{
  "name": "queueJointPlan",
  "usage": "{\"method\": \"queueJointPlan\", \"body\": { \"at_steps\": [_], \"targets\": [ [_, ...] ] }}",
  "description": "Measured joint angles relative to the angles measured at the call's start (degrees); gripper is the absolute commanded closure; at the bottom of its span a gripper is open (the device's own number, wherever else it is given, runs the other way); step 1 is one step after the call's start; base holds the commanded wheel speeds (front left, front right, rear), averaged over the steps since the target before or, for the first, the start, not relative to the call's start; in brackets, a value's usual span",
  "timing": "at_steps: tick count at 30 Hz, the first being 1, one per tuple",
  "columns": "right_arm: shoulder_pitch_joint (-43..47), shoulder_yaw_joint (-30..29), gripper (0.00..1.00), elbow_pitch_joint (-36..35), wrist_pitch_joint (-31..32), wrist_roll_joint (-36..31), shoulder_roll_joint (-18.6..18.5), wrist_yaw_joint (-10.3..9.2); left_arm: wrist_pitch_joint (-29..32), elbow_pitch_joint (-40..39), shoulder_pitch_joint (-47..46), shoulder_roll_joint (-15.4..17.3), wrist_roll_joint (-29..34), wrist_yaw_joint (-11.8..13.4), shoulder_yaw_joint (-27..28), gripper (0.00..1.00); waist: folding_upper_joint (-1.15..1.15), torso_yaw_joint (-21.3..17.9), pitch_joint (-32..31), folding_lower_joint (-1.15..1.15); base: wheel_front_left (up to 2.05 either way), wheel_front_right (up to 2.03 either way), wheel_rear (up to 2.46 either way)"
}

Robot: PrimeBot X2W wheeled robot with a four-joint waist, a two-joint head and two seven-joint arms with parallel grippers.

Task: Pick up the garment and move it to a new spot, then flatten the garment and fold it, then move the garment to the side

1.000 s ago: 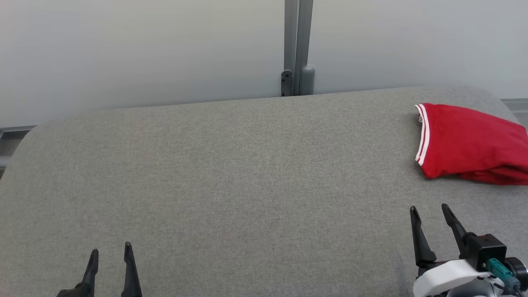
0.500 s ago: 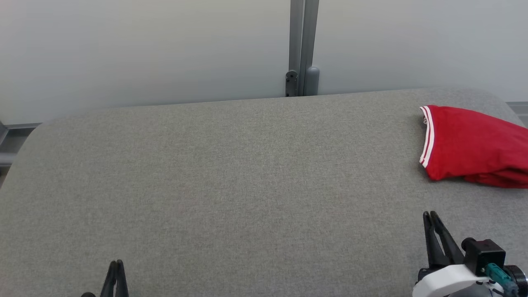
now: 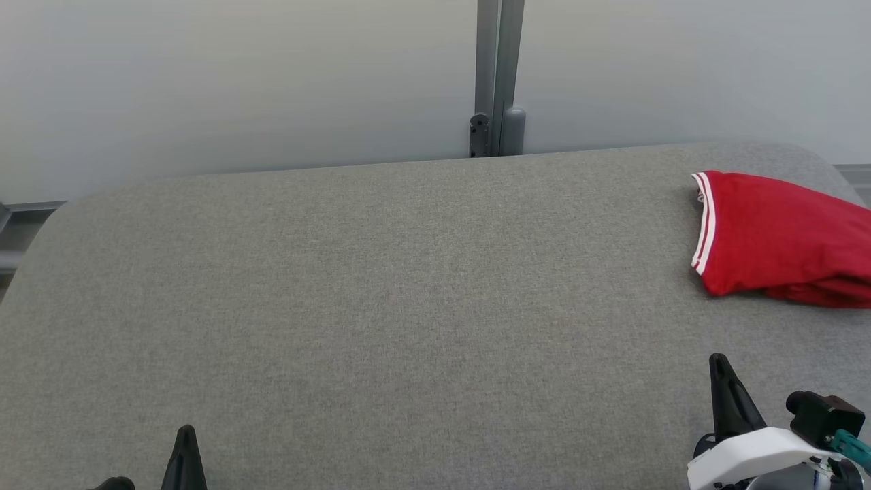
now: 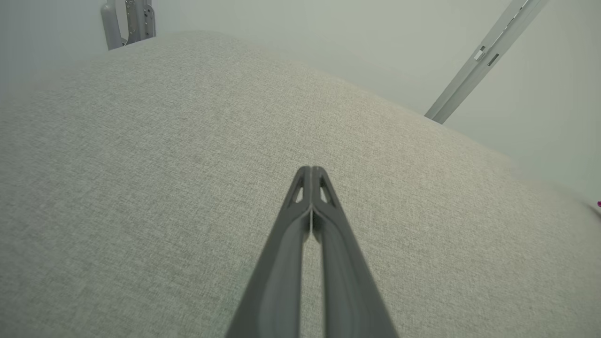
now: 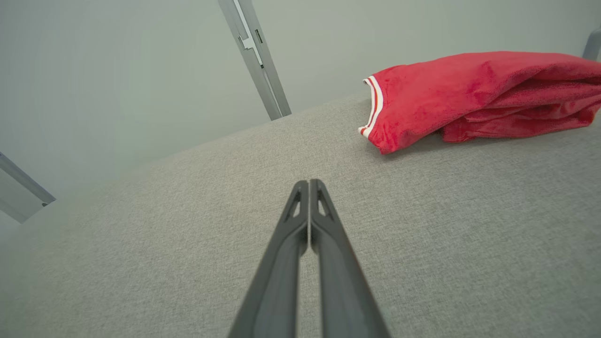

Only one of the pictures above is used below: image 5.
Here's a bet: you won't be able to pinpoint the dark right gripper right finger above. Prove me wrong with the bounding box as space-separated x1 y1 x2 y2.
310 179 391 338

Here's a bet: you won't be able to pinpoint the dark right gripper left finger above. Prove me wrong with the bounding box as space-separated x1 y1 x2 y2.
228 180 310 338

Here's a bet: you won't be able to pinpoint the red white basketball jersey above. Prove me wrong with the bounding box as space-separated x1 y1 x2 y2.
358 51 601 155

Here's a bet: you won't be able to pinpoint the red shorts with white stripes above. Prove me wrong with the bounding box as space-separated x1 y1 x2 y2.
441 106 601 144

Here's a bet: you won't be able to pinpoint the grey fabric sofa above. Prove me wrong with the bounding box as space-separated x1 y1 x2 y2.
0 92 601 338

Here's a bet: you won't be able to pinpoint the grey metal wall frame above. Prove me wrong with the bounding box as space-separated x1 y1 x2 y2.
0 153 57 224
217 0 292 121

